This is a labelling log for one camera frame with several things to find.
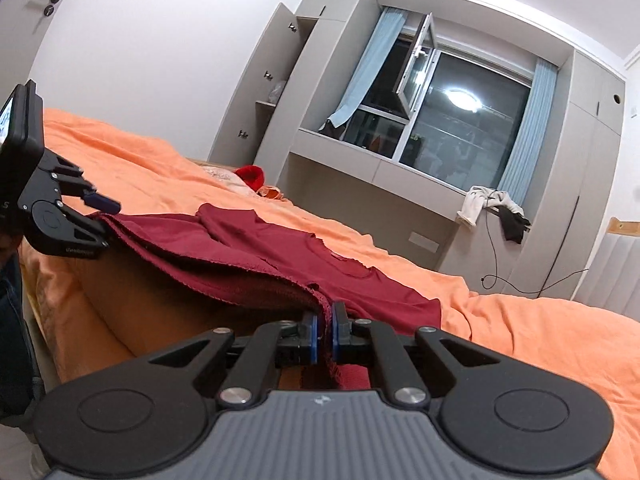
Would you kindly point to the light blue curtain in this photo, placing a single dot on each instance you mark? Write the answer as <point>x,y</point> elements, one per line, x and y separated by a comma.
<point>381,41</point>
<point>523,159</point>

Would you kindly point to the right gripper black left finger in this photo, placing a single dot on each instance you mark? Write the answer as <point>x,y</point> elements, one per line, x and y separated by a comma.
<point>227,369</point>

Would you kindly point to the bright red cloth item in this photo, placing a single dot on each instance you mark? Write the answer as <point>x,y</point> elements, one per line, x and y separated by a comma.
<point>253,176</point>

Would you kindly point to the white patterned blanket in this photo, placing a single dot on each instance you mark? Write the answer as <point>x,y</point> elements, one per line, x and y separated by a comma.
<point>229,179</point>

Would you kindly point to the large glass window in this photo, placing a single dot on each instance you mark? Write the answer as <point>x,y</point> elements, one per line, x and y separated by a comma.
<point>437,111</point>

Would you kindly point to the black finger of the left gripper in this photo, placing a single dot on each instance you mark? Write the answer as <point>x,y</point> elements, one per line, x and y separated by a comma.
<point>101,202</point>

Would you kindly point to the black cloth on ledge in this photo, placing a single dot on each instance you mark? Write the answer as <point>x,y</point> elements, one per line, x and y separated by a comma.
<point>513,224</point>

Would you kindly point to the white wall socket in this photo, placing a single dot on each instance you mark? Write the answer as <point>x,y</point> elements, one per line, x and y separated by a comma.
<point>423,242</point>

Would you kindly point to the light blue right curtain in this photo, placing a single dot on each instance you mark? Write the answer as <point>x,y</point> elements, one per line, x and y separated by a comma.
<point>523,159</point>

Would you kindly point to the grey padded headboard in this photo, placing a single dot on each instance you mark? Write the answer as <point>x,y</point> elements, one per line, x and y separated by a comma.
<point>613,279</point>

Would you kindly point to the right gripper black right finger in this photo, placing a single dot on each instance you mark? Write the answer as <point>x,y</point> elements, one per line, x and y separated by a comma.
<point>413,369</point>

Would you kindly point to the grey built-in cabinet unit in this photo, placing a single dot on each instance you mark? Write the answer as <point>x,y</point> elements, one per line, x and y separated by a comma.
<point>298,74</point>

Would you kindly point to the dark red knit garment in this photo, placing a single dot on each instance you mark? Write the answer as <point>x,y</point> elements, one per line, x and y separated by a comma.
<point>168,277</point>

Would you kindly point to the orange bed sheet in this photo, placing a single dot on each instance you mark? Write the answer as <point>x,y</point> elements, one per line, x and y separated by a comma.
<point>96,314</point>

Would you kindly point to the white cloth on ledge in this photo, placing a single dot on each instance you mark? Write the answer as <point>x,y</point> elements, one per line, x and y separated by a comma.
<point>478,198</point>

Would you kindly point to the small orange cloth piece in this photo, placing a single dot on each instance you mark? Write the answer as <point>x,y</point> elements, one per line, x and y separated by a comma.
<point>270,192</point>

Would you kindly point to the light blue left curtain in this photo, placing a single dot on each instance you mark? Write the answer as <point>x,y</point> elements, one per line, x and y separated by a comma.
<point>381,41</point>

